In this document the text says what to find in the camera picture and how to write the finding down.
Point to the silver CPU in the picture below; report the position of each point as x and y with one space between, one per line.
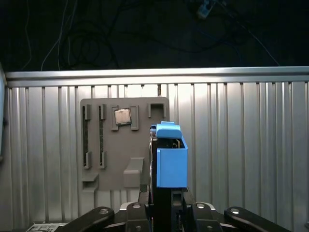
123 117

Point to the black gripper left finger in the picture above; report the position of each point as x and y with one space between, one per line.
137 217

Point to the grey parts rack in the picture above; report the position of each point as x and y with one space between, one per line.
108 145

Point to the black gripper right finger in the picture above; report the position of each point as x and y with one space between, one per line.
205 217

